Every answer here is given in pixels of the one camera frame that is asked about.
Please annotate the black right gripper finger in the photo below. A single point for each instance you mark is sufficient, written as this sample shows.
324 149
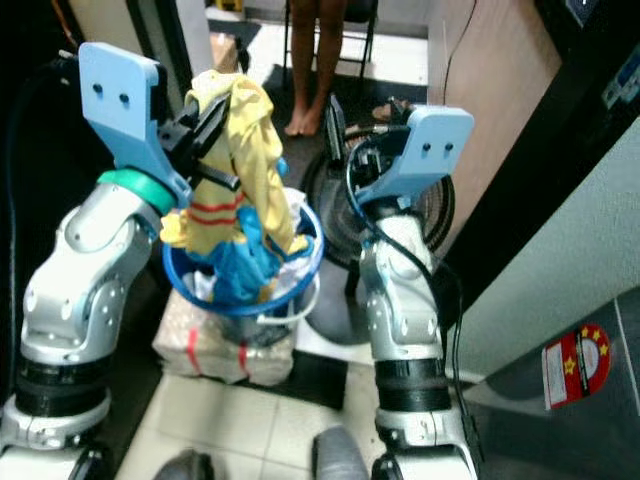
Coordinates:
334 130
390 115

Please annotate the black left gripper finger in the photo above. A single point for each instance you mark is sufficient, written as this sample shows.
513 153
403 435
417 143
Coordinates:
218 177
214 120

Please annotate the yellow and blue garment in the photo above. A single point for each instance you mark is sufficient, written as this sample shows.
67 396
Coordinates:
255 150

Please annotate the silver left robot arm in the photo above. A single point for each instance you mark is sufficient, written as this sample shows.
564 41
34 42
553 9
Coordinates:
80 290

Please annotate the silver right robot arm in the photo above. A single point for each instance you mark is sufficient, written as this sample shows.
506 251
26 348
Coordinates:
405 310

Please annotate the brown cardboard box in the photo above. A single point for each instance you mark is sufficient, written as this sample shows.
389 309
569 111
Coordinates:
224 55

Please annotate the person with bare legs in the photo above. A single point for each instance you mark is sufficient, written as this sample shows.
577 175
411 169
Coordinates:
315 60

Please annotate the black floor fan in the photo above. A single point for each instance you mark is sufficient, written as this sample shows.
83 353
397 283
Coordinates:
330 210

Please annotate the black folding chair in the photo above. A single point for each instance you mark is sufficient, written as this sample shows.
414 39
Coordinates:
365 40

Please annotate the wooden cabinet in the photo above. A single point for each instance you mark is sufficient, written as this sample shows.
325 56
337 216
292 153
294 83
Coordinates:
500 80

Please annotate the yellow container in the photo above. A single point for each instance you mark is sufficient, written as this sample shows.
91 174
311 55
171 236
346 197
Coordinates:
232 4

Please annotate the white garment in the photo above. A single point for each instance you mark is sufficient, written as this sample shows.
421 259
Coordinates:
300 270

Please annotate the blue rimmed laundry bucket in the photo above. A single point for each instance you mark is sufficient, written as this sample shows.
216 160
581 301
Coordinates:
250 310

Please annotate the plastic wrapped taped package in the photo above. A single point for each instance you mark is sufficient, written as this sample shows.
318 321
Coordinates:
200 350

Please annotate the grey robot left foot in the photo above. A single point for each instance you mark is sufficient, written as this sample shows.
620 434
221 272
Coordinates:
185 467

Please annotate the grey robot foot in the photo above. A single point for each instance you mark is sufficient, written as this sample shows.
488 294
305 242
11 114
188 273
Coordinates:
185 467
340 455

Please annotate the grey robot right foot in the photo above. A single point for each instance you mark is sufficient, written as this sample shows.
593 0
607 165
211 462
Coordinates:
340 455

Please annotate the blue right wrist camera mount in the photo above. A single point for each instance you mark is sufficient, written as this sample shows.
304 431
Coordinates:
425 150

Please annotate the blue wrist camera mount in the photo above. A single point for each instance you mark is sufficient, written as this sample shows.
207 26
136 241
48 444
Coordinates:
425 150
120 110

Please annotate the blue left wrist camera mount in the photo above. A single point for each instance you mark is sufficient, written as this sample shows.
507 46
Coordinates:
120 110

